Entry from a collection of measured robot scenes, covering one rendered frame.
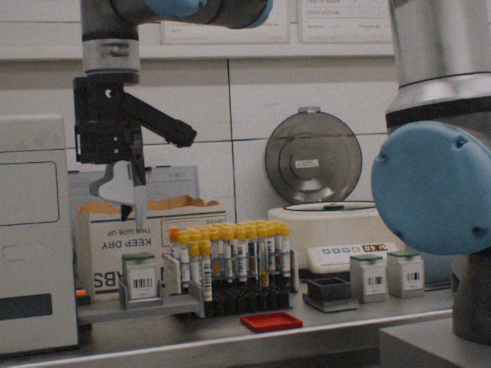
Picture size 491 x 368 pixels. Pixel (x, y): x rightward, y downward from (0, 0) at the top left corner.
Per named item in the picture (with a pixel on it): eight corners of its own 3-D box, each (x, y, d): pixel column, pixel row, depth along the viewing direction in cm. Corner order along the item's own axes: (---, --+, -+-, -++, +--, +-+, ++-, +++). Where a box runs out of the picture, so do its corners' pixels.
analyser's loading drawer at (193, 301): (48, 335, 96) (46, 295, 95) (45, 324, 102) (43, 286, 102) (204, 316, 102) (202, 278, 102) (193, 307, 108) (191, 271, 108)
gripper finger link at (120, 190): (101, 234, 94) (93, 169, 98) (148, 230, 96) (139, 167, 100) (103, 222, 92) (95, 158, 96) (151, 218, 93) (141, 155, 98)
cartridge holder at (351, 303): (324, 312, 109) (323, 288, 109) (302, 301, 118) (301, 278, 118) (358, 309, 111) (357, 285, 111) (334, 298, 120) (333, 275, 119)
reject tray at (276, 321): (255, 333, 100) (255, 327, 100) (240, 322, 106) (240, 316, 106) (302, 326, 102) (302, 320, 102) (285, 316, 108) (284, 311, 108)
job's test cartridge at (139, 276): (128, 309, 100) (126, 261, 99) (123, 302, 104) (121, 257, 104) (158, 305, 101) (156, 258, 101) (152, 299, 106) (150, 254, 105)
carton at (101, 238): (90, 303, 125) (85, 212, 124) (74, 277, 152) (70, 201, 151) (233, 287, 132) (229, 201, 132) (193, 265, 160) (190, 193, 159)
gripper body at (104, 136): (76, 167, 103) (71, 79, 103) (138, 163, 106) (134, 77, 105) (81, 168, 96) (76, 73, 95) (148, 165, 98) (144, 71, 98)
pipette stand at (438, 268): (424, 291, 121) (422, 229, 120) (401, 285, 128) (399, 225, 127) (476, 285, 124) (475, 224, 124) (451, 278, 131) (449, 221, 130)
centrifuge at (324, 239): (294, 285, 131) (291, 215, 130) (264, 261, 160) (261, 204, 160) (426, 275, 135) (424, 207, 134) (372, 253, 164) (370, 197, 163)
